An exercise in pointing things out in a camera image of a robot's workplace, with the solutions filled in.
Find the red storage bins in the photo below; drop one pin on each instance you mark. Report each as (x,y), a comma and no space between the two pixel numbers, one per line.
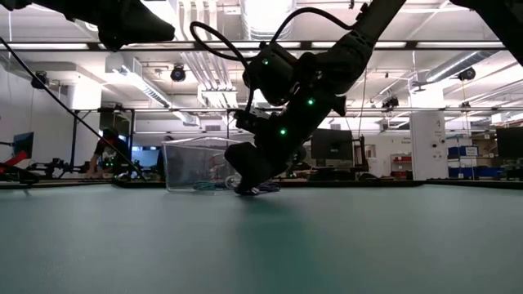
(402,163)

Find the black ceiling camera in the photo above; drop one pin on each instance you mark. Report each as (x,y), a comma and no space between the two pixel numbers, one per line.
(466,74)
(40,79)
(177,73)

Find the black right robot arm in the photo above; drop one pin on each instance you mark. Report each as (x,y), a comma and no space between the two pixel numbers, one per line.
(347,57)

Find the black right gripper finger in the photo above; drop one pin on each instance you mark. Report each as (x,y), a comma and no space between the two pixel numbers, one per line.
(239,157)
(259,177)

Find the large dark monitor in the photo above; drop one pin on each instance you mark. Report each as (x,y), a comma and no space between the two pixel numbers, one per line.
(510,143)

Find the person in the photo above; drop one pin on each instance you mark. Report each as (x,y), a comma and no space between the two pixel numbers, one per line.
(110,151)

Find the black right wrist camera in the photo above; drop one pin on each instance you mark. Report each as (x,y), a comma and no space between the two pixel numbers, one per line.
(253,120)

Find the blue screen monitor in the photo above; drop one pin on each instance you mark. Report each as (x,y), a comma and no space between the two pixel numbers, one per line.
(24,143)

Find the black monitor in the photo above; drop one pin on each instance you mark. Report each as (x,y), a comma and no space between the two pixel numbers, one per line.
(331,145)

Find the clear plastic container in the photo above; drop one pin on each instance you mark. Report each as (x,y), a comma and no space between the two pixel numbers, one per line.
(188,163)

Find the blue storage bin shelf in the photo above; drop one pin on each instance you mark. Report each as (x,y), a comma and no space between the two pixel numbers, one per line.
(470,161)

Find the red tool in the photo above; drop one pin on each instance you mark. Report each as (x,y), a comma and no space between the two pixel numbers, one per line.
(14,160)

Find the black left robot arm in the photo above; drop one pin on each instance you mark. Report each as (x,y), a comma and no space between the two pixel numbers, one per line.
(122,20)

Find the silver ventilation duct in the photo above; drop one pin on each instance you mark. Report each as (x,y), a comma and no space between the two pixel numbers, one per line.
(457,65)

